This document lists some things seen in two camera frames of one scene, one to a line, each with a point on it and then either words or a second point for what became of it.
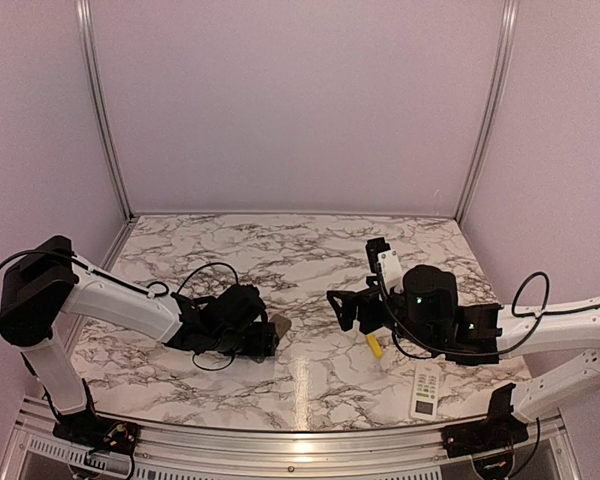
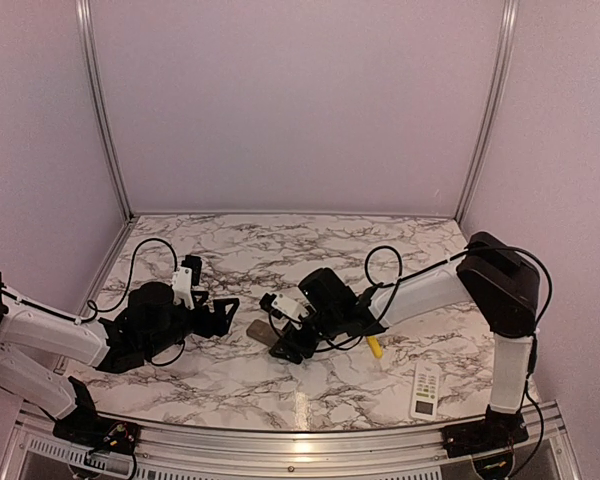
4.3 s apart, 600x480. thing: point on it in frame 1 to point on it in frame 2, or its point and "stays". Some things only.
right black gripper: x=352 y=300 to x=292 y=344
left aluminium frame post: x=84 y=29 stays
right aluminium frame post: x=509 y=37 stays
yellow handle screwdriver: x=375 y=345 stays
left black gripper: x=264 y=344 to x=221 y=324
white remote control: x=425 y=391 stays
